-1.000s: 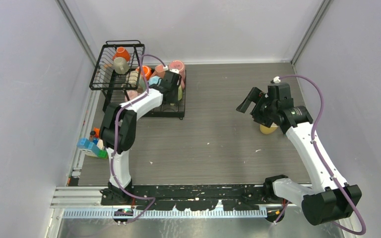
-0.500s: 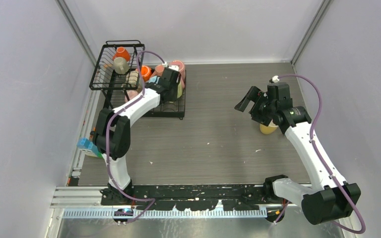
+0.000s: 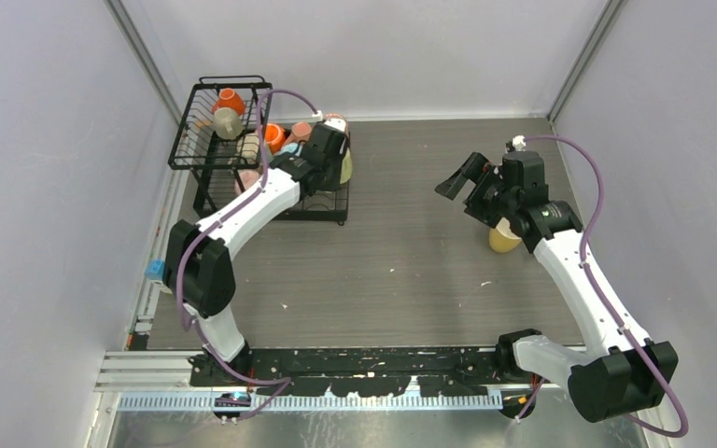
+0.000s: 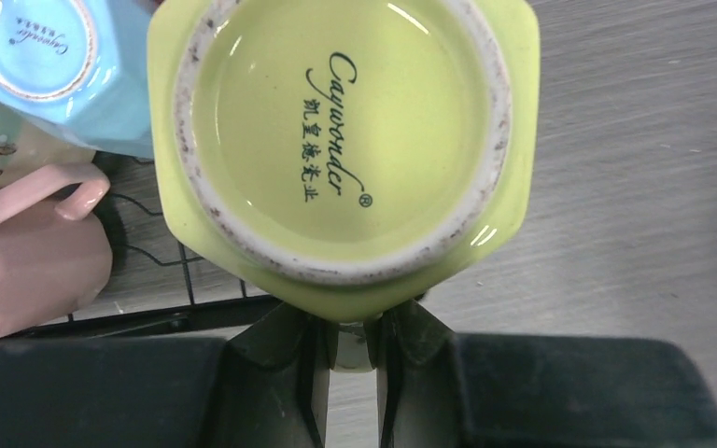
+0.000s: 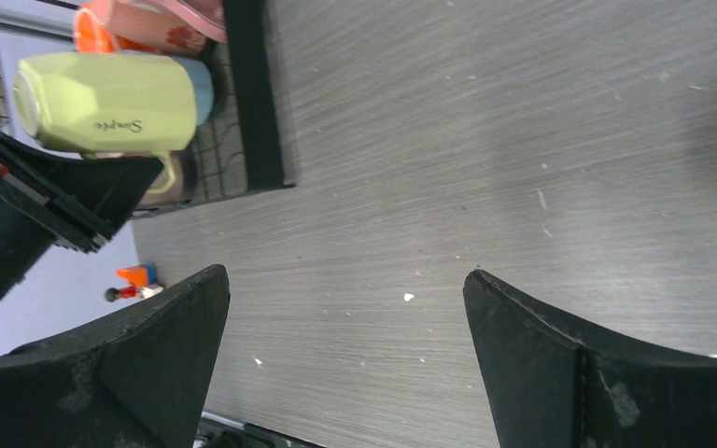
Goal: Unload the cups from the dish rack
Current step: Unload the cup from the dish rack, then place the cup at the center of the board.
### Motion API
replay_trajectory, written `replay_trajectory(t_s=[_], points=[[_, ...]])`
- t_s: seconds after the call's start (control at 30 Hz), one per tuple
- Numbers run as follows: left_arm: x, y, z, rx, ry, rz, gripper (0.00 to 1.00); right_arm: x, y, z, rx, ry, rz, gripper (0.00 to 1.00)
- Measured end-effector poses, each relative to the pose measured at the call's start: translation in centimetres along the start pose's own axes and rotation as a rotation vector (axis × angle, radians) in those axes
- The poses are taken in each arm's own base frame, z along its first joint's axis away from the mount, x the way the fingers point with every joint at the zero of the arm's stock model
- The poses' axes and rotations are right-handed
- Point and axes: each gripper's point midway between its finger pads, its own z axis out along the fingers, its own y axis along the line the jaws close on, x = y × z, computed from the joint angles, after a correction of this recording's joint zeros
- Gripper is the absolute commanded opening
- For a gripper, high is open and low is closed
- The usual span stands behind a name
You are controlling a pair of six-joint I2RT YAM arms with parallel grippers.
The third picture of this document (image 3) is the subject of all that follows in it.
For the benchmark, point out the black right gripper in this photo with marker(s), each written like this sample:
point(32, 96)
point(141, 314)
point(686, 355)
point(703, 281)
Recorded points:
point(478, 169)

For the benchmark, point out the yellow mug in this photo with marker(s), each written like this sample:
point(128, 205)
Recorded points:
point(502, 239)

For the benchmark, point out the light green mug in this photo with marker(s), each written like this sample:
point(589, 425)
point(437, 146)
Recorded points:
point(346, 167)

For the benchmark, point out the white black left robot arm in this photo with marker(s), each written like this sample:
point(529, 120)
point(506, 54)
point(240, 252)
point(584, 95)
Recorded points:
point(199, 256)

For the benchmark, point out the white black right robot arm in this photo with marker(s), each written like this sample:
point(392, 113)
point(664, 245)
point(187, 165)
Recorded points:
point(621, 370)

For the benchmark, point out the pink cup rack left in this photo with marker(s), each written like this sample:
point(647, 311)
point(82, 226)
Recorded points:
point(245, 179)

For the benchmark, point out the large pink mug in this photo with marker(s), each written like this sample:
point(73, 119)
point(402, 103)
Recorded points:
point(336, 122)

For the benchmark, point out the small pink cup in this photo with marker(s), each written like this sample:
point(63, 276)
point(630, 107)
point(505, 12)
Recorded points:
point(298, 132)

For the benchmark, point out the light blue cup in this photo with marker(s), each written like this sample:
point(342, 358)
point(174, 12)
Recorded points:
point(293, 148)

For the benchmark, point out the orange cup lower tier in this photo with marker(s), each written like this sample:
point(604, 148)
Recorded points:
point(274, 137)

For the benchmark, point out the orange cup tier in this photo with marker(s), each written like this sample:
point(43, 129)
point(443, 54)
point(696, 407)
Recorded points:
point(229, 98)
point(274, 137)

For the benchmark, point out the beige mug top tier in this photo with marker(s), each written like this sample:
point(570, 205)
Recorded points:
point(227, 123)

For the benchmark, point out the orange cup top tier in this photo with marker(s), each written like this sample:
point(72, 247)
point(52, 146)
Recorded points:
point(229, 98)

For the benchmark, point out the colourful toy block pile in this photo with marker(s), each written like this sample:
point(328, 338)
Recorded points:
point(154, 274)

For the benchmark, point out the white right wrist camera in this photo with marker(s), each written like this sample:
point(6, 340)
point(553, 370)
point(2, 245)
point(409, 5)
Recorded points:
point(516, 144)

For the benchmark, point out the black wire dish rack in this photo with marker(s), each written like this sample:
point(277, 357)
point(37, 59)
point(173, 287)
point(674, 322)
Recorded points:
point(213, 162)

